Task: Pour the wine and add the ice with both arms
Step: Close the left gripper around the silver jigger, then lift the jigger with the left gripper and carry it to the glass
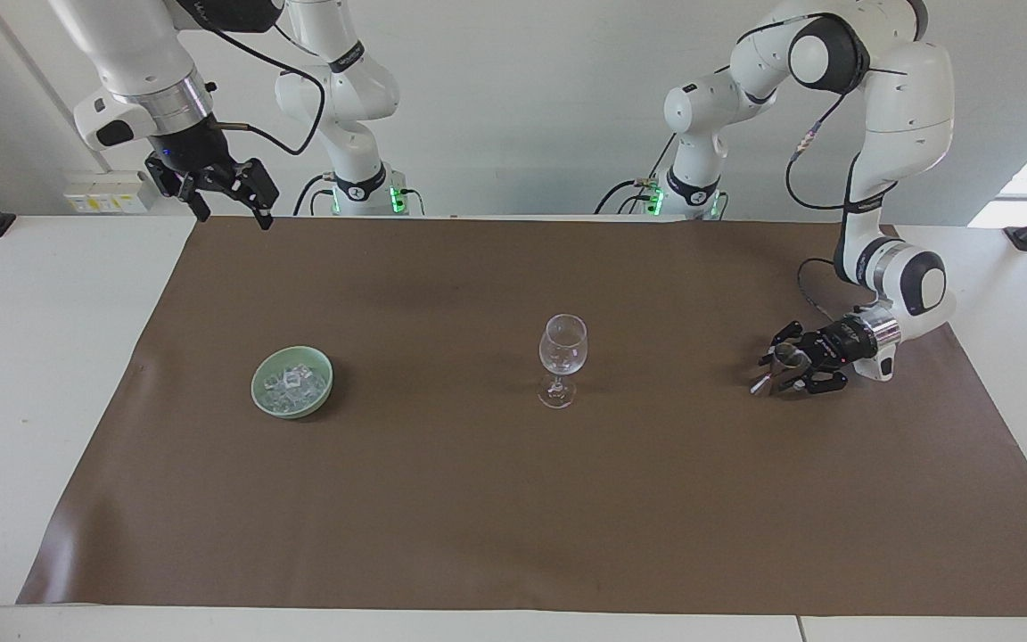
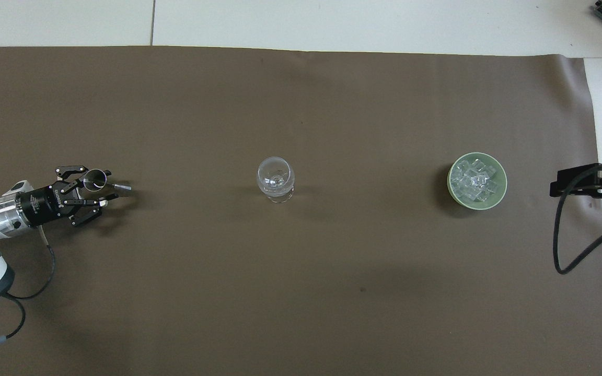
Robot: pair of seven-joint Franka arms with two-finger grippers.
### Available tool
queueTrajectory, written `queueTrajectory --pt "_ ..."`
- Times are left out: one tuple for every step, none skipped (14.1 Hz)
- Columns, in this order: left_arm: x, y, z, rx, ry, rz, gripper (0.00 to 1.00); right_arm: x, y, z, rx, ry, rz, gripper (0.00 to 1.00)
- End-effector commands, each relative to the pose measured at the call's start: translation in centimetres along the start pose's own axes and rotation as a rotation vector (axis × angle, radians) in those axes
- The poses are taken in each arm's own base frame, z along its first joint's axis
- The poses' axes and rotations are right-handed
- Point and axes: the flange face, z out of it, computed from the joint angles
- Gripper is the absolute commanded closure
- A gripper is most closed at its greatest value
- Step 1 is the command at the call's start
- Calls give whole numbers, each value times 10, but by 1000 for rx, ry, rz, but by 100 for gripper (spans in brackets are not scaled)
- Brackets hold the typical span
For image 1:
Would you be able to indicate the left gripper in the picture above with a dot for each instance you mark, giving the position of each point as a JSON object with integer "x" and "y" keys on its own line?
{"x": 842, "y": 344}

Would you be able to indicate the green ceramic bowl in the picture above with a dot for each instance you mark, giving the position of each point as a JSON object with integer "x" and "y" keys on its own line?
{"x": 264, "y": 397}

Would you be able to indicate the white wall socket strip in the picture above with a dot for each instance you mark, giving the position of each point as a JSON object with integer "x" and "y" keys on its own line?
{"x": 108, "y": 194}

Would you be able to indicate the clear wine glass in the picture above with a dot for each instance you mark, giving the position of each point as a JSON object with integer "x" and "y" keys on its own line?
{"x": 562, "y": 343}

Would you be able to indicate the clear ice cube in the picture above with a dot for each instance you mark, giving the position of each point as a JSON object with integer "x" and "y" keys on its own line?
{"x": 274, "y": 383}
{"x": 293, "y": 379}
{"x": 313, "y": 385}

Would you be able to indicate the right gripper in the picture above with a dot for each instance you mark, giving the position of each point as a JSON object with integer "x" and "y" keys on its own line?
{"x": 194, "y": 147}

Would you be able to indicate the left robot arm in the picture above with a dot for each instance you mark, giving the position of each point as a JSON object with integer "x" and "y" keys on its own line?
{"x": 906, "y": 98}

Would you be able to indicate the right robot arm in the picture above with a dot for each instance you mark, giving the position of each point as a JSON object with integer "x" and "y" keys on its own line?
{"x": 135, "y": 49}

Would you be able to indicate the silver metal tongs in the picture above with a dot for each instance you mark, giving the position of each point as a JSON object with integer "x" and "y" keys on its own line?
{"x": 788, "y": 359}

